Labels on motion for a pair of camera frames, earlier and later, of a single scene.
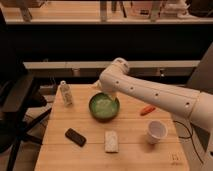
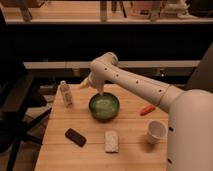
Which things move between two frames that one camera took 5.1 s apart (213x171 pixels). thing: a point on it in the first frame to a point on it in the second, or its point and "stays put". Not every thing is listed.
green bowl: [104, 107] stays put
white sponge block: [111, 141] stays put
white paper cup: [156, 130] stays put
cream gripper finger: [113, 96] to [101, 89]
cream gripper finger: [97, 84] to [84, 84]
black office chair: [21, 105] stays put
